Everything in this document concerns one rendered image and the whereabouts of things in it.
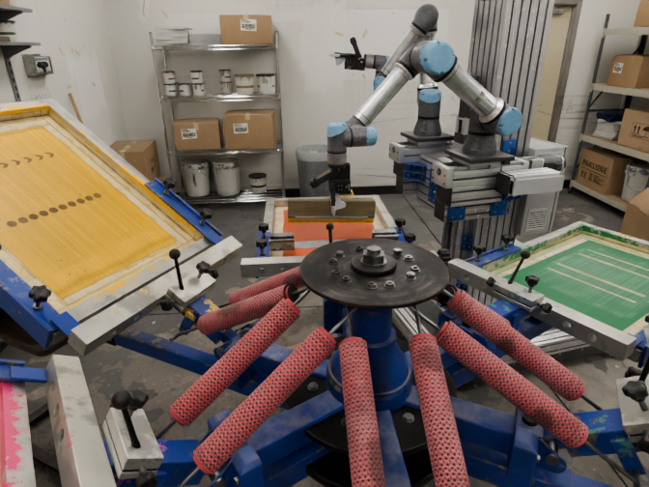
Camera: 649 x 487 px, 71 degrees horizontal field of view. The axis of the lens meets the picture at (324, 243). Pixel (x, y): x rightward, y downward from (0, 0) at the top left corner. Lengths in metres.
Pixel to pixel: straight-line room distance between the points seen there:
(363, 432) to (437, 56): 1.40
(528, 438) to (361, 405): 0.36
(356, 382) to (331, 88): 4.77
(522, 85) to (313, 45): 3.26
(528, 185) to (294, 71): 3.62
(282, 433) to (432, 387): 0.33
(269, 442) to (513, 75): 1.96
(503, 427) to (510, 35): 1.78
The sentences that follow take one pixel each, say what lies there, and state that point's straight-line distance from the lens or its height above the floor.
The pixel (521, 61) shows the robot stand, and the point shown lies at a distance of 2.44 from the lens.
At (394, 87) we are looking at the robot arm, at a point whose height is 1.56.
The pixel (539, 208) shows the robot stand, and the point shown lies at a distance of 2.66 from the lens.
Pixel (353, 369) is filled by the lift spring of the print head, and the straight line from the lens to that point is 0.77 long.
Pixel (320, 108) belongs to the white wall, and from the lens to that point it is 5.38.
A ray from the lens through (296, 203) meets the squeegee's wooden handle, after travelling 1.82.
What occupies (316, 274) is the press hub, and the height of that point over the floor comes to 1.31.
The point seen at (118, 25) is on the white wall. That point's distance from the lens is 5.60.
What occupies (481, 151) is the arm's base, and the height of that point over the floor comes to 1.28.
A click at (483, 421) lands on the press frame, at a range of 1.03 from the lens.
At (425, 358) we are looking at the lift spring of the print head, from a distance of 0.80.
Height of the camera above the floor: 1.72
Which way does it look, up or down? 24 degrees down
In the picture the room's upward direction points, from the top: 1 degrees counter-clockwise
